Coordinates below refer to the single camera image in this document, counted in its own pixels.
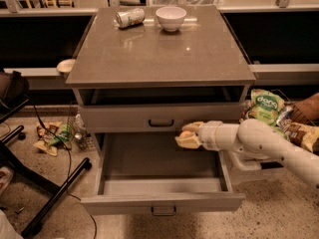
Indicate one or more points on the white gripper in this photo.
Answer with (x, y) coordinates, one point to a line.
(208, 134)

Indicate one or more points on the orange fruit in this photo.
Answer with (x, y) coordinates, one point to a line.
(185, 133)

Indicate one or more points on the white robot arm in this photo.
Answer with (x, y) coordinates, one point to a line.
(252, 139)

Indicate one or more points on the closed grey upper drawer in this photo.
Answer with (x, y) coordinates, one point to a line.
(136, 118)

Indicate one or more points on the open grey lower drawer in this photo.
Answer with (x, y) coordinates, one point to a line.
(148, 173)

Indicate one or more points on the grey drawer cabinet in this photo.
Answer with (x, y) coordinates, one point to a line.
(200, 63)

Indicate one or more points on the clear plastic bin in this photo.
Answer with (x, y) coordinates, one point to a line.
(252, 175)

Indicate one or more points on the green snack bag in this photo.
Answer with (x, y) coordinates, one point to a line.
(265, 106)

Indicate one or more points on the brown yellow snack bag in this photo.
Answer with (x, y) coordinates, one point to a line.
(301, 134)

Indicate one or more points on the white ceramic bowl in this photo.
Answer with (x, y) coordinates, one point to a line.
(170, 17)

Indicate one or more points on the green white soda can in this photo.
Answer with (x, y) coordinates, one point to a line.
(130, 17)

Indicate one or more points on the snack wrappers on floor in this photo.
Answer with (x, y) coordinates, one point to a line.
(51, 135)

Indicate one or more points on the wire basket right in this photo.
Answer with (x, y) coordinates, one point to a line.
(292, 114)

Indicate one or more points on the wire basket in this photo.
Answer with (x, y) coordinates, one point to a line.
(292, 114)
(76, 127)

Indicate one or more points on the wire basket left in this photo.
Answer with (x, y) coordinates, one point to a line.
(76, 127)

